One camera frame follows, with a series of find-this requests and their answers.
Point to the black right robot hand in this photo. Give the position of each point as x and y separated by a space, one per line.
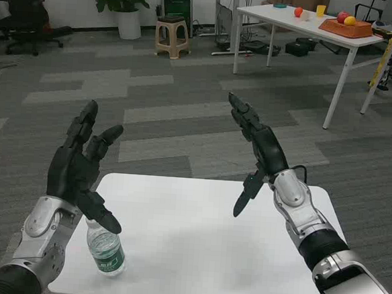
271 149

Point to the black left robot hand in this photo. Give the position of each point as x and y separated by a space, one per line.
69 172

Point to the clear water bottle green label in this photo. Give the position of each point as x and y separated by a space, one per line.
106 255

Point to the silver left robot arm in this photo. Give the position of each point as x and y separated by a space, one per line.
39 223

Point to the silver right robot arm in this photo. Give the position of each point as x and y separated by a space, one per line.
294 191

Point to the black bag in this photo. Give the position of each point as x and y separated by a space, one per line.
258 47

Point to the black hard case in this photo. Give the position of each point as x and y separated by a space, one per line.
300 46

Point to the long white table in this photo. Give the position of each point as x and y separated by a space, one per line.
292 22

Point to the small white cup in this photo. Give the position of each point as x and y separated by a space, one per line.
305 15

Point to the small orange fruit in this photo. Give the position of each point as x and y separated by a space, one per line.
298 12

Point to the yellow black striped strip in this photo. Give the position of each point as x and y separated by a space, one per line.
383 60

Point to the teal plate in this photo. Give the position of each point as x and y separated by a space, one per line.
279 5

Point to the orange wicker basket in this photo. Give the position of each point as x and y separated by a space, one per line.
352 30

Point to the white standing desk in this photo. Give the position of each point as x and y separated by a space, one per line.
235 8

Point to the yellow plastic cup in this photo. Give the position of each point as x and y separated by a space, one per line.
321 10

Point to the red apple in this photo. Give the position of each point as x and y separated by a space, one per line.
342 16

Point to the yellow orange fruit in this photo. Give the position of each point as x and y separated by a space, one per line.
350 20

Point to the white plant pot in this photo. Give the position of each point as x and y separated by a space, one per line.
128 24

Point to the yellow black tool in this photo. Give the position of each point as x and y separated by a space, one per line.
384 32

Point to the beige plastic stool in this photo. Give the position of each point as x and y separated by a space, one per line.
171 19

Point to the white blue device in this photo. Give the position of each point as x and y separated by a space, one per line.
383 25

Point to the black metal stand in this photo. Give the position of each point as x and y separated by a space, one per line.
367 11

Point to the black office chair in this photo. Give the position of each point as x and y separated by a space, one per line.
20 7

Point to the black green computer tower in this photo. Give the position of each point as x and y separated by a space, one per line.
177 1

